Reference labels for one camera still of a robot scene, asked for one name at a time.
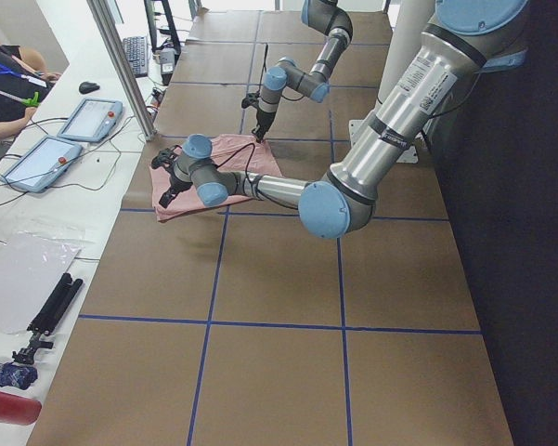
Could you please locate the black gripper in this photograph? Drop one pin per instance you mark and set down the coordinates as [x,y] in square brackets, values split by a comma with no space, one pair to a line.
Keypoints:
[175,184]
[262,119]

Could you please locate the red bottle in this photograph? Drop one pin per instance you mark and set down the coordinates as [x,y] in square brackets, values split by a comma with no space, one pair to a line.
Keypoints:
[18,410]

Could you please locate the near teach pendant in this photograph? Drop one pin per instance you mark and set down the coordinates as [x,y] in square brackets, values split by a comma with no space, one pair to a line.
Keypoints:
[42,165]

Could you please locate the black keyboard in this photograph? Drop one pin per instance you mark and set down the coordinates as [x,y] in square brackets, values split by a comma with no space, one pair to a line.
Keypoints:
[136,53]

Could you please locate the teach pendant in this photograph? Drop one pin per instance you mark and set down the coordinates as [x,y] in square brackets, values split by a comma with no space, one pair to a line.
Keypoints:
[92,120]
[42,165]

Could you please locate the aluminium frame post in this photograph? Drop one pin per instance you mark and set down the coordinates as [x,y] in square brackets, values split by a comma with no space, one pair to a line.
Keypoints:
[113,43]

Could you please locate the black tripod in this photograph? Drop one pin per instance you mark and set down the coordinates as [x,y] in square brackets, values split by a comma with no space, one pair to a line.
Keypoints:
[48,318]

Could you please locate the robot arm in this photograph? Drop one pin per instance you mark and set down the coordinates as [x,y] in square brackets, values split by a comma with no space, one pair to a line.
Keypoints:
[327,18]
[461,39]

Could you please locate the blue folded umbrella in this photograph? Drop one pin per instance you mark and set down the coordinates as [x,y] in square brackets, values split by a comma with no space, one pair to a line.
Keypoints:
[18,376]

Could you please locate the far teach pendant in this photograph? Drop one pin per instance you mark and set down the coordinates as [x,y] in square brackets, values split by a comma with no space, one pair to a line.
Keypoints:
[92,120]

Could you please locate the white plastic sheet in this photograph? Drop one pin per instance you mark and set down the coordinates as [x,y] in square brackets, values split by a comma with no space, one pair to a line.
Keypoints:
[30,268]

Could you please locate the person in black shirt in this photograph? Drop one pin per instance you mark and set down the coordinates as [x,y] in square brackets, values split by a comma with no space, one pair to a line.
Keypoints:
[23,77]

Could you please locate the black computer mouse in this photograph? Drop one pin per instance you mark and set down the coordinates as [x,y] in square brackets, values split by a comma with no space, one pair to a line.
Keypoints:
[88,87]

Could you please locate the pink Snoopy t-shirt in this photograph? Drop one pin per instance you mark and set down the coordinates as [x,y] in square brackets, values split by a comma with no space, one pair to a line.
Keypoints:
[214,167]

